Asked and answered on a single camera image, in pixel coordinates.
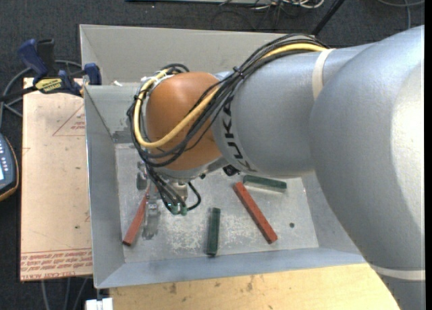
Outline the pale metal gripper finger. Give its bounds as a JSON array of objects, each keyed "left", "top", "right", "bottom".
[
  {"left": 136, "top": 161, "right": 149, "bottom": 191},
  {"left": 142, "top": 201, "right": 160, "bottom": 240}
]

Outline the red-brown flat block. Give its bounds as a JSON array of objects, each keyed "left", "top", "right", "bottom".
[
  {"left": 232, "top": 181, "right": 279, "bottom": 245},
  {"left": 121, "top": 185, "right": 151, "bottom": 247}
]

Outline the grey metal bin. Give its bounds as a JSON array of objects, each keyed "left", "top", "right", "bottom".
[{"left": 79, "top": 24, "right": 369, "bottom": 290}]

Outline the dark green flat block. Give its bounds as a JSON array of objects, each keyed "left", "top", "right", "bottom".
[
  {"left": 242, "top": 174, "right": 288, "bottom": 195},
  {"left": 205, "top": 207, "right": 222, "bottom": 257}
]

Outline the brown cardboard board red print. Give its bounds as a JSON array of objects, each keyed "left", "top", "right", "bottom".
[{"left": 20, "top": 77, "right": 95, "bottom": 282}]

